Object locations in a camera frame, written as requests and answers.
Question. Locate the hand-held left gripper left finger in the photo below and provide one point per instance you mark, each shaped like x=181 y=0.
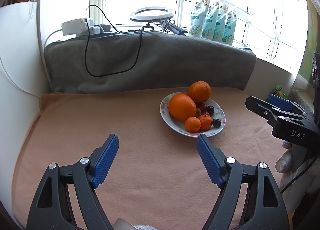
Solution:
x=105 y=162

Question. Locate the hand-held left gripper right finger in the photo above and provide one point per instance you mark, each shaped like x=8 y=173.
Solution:
x=210 y=162

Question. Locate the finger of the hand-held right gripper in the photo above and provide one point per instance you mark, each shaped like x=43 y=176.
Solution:
x=280 y=101
x=260 y=108

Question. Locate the small mandarin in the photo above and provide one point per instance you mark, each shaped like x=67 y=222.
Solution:
x=192 y=124
x=205 y=122

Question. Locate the dark plum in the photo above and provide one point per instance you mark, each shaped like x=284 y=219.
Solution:
x=210 y=109
x=216 y=122

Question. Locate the brown kiwi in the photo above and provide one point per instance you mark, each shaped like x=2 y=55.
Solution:
x=198 y=113

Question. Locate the floral white plate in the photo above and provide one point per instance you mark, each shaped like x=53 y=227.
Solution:
x=172 y=123

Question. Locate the large orange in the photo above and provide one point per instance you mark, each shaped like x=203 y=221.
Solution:
x=182 y=107

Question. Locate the large mandarin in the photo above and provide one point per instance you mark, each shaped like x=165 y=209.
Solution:
x=199 y=91

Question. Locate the person's right hand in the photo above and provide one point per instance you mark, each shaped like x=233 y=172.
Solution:
x=283 y=165

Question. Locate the green printed carton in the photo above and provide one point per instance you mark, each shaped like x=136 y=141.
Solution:
x=278 y=90

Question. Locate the teal floral refill pouch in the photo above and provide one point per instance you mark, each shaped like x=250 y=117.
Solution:
x=221 y=26
x=230 y=28
x=211 y=21
x=197 y=17

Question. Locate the grey blanket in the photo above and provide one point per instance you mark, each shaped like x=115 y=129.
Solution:
x=162 y=64

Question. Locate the white power strip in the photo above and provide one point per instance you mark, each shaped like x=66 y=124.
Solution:
x=75 y=26

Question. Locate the white board panel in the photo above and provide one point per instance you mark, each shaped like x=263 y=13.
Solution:
x=20 y=44

